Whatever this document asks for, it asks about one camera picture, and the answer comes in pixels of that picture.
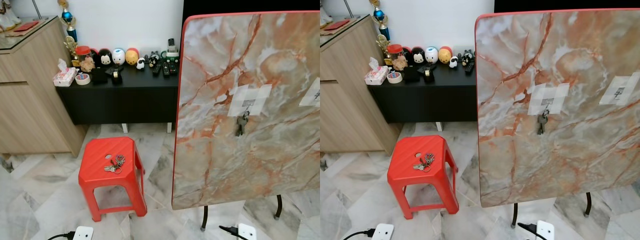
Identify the light wooden cabinet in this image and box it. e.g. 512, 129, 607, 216
0, 16, 88, 157
320, 15, 401, 155

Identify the red plastic stool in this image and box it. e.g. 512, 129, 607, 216
78, 136, 148, 222
387, 135, 460, 220

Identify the dark hanging key bunch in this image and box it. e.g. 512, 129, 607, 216
235, 111, 250, 137
536, 110, 550, 136

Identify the blue and gold trophy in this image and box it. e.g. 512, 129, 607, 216
369, 0, 391, 41
57, 0, 78, 43

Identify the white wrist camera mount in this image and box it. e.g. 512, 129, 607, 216
535, 220, 555, 240
72, 226, 94, 240
237, 223, 257, 240
372, 223, 394, 240

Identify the red lid glass jar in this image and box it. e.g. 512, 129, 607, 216
387, 44, 407, 71
75, 45, 96, 72

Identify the floral tissue box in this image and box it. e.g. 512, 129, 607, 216
364, 57, 390, 86
52, 59, 77, 87

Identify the key bunch with red ring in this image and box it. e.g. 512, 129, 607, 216
104, 154, 126, 174
413, 153, 436, 172

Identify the black low console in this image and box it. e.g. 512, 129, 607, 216
367, 64, 478, 123
55, 65, 180, 126

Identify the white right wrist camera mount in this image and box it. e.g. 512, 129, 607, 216
535, 220, 555, 240
237, 223, 257, 240

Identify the small gold trophy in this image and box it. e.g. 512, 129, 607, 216
64, 36, 81, 67
376, 34, 392, 66

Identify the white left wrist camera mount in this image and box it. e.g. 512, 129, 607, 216
372, 223, 394, 240
72, 226, 94, 240

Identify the marble pattern folding table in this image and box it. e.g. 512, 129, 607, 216
474, 8, 640, 229
171, 11, 321, 232

